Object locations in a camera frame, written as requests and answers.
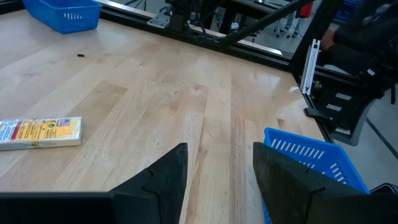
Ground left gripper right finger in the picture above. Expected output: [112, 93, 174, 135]
[253, 142, 369, 224]

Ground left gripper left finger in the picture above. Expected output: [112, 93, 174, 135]
[110, 142, 189, 224]

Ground blue slotted plastic basket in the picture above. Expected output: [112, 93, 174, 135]
[262, 127, 371, 224]
[21, 0, 103, 34]

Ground black table clamp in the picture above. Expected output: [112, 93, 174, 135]
[303, 107, 330, 125]

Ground grey chair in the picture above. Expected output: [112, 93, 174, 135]
[310, 74, 398, 147]

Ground white aluminium profile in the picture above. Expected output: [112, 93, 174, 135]
[300, 39, 321, 96]

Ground person's hand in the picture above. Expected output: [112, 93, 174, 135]
[320, 29, 336, 52]

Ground white office chair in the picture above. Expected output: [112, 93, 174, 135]
[273, 12, 299, 40]

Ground seated person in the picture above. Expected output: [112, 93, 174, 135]
[320, 0, 398, 94]

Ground red object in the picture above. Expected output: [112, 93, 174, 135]
[298, 1, 313, 19]

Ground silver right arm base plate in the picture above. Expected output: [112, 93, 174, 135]
[146, 12, 175, 29]

